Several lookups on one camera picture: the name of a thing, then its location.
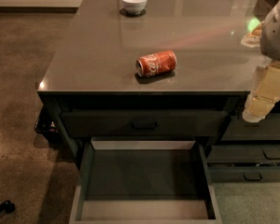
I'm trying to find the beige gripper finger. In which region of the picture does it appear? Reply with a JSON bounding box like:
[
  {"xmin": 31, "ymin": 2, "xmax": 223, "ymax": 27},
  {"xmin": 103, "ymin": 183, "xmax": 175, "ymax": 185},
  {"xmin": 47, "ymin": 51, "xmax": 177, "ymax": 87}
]
[{"xmin": 242, "ymin": 61, "xmax": 280, "ymax": 123}]

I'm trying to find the red coke can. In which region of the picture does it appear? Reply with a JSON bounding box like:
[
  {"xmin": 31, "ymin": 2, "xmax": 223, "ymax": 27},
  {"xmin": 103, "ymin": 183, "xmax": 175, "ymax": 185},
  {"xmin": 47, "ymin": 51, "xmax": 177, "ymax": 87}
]
[{"xmin": 135, "ymin": 50, "xmax": 177, "ymax": 77}]

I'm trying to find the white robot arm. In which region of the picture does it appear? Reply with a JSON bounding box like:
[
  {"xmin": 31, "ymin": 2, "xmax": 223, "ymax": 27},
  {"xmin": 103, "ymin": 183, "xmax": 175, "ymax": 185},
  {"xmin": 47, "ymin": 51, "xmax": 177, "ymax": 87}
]
[{"xmin": 241, "ymin": 0, "xmax": 280, "ymax": 123}]

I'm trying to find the right top drawer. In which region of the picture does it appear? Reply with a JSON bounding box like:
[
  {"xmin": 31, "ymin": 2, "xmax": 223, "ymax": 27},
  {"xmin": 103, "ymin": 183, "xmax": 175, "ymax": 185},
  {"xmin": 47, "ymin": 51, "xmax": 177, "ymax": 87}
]
[{"xmin": 223, "ymin": 113, "xmax": 280, "ymax": 141}]

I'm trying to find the right middle drawer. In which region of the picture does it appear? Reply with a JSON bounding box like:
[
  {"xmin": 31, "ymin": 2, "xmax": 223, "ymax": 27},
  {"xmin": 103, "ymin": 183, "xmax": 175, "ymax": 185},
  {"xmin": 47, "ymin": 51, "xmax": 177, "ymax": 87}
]
[{"xmin": 207, "ymin": 145, "xmax": 280, "ymax": 164}]

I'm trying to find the right bottom drawer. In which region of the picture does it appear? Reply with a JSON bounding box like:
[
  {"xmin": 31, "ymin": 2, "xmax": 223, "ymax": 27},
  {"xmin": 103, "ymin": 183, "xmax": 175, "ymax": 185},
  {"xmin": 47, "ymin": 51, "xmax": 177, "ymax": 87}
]
[{"xmin": 208, "ymin": 166, "xmax": 280, "ymax": 182}]

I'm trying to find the dark grey drawer cabinet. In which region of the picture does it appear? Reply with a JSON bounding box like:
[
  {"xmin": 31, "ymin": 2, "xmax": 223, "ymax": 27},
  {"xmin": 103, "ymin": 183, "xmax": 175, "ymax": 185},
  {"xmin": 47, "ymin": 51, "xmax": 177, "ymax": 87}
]
[{"xmin": 36, "ymin": 0, "xmax": 280, "ymax": 185}]

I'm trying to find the open middle drawer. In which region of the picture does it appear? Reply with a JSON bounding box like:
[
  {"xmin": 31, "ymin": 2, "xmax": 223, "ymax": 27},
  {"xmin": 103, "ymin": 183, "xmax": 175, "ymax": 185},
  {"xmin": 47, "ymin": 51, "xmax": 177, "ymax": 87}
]
[{"xmin": 69, "ymin": 141, "xmax": 223, "ymax": 224}]

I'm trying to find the closed top drawer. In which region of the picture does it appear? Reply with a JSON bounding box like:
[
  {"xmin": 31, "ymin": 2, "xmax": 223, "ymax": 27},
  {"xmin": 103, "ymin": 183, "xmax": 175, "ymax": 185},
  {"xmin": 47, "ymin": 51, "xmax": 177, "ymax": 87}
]
[{"xmin": 61, "ymin": 110, "xmax": 228, "ymax": 138}]

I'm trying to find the snack bag on counter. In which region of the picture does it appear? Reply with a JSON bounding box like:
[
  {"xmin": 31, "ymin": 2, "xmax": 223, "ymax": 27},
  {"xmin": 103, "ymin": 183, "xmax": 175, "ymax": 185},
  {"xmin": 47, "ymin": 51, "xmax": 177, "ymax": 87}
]
[{"xmin": 241, "ymin": 23, "xmax": 262, "ymax": 48}]

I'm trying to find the white ceramic bowl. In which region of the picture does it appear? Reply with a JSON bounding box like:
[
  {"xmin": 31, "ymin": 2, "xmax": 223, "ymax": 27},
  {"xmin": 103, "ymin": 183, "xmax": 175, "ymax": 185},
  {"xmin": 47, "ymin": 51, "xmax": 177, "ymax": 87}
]
[{"xmin": 120, "ymin": 0, "xmax": 147, "ymax": 15}]

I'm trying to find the black basket beside cabinet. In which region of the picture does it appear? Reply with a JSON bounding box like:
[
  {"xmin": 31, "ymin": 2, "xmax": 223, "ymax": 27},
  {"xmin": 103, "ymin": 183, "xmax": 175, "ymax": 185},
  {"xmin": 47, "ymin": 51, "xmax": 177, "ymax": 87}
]
[{"xmin": 35, "ymin": 107, "xmax": 60, "ymax": 142}]

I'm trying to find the black object on floor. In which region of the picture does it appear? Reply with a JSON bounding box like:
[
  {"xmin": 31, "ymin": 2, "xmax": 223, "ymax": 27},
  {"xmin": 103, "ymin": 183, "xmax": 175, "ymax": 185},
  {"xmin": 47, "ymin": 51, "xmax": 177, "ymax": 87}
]
[{"xmin": 0, "ymin": 200, "xmax": 15, "ymax": 214}]

